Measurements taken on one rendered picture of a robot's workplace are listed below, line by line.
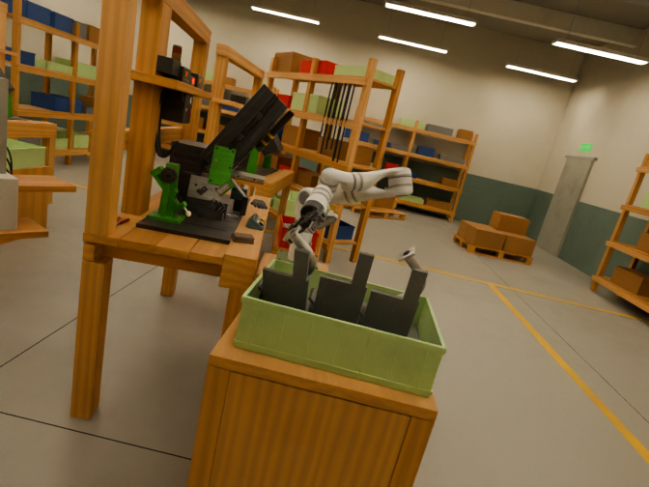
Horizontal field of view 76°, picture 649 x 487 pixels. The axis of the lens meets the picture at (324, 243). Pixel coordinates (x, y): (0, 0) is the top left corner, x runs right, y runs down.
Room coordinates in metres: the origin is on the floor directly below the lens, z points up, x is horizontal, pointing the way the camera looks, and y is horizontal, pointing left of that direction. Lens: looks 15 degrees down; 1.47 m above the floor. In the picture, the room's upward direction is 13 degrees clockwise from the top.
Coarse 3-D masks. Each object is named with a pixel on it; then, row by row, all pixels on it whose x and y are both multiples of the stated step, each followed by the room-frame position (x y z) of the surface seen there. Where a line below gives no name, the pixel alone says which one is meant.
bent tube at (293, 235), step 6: (294, 228) 1.21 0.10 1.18; (288, 234) 1.21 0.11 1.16; (294, 234) 1.17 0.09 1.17; (294, 240) 1.19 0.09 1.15; (300, 240) 1.20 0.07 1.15; (300, 246) 1.20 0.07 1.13; (306, 246) 1.20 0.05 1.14; (312, 252) 1.21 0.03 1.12; (312, 258) 1.21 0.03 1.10; (312, 264) 1.22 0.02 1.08; (312, 270) 1.23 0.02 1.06
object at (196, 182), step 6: (192, 180) 2.23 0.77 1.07; (198, 180) 2.24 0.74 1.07; (204, 180) 2.25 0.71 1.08; (192, 186) 2.23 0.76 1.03; (198, 186) 2.23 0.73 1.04; (210, 186) 2.24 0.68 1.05; (216, 186) 2.25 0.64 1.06; (192, 192) 2.22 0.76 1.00; (204, 192) 2.23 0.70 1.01; (210, 192) 2.24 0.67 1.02; (204, 198) 2.22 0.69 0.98; (210, 198) 2.22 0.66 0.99; (216, 198) 2.24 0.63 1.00
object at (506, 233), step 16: (464, 224) 7.85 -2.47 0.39; (480, 224) 7.94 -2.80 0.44; (496, 224) 7.82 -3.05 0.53; (512, 224) 7.78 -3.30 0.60; (528, 224) 7.80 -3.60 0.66; (464, 240) 7.62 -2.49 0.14; (480, 240) 7.30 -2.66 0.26; (496, 240) 7.35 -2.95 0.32; (512, 240) 7.38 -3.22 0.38; (528, 240) 7.41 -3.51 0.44; (496, 256) 7.37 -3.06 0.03; (512, 256) 7.75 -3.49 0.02; (528, 256) 7.42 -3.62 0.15
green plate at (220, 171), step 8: (216, 152) 2.27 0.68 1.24; (224, 152) 2.28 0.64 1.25; (232, 152) 2.29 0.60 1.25; (224, 160) 2.27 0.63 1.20; (232, 160) 2.28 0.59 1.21; (216, 168) 2.25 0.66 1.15; (224, 168) 2.26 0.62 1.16; (232, 168) 2.27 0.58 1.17; (216, 176) 2.24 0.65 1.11; (224, 176) 2.25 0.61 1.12; (216, 184) 2.23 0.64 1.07
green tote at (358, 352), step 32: (256, 288) 1.28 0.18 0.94; (384, 288) 1.52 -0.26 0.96; (256, 320) 1.14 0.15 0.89; (288, 320) 1.14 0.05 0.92; (320, 320) 1.13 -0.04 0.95; (416, 320) 1.51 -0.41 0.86; (256, 352) 1.14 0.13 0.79; (288, 352) 1.14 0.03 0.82; (320, 352) 1.13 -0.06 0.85; (352, 352) 1.13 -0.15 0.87; (384, 352) 1.12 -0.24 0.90; (416, 352) 1.12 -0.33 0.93; (384, 384) 1.12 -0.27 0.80; (416, 384) 1.11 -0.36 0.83
